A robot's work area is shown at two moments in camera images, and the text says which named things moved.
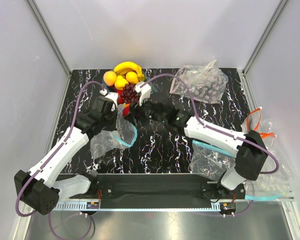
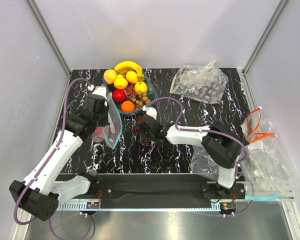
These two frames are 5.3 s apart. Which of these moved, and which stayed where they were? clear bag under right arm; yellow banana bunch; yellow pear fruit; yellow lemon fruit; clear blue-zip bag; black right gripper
Moved: clear blue-zip bag; black right gripper
Stayed: yellow lemon fruit; yellow banana bunch; clear bag under right arm; yellow pear fruit
